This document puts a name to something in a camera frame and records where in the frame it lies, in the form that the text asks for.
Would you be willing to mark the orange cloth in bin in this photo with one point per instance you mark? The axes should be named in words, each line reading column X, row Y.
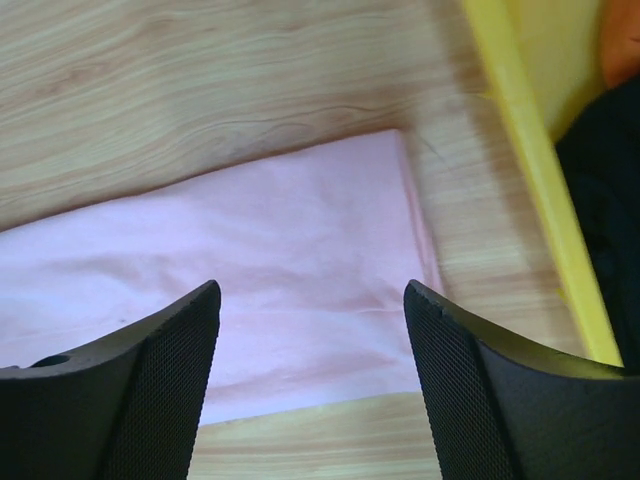
column 619, row 41

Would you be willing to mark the yellow plastic bin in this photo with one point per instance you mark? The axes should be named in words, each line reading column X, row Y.
column 541, row 64

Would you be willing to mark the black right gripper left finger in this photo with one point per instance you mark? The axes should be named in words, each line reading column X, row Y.
column 124, row 406

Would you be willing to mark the black folded t shirt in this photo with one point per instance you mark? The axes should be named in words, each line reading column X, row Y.
column 599, row 157

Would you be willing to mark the pink t shirt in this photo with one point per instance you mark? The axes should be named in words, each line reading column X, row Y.
column 312, row 251

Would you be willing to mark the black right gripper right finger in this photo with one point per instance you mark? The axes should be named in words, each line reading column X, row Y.
column 501, row 406

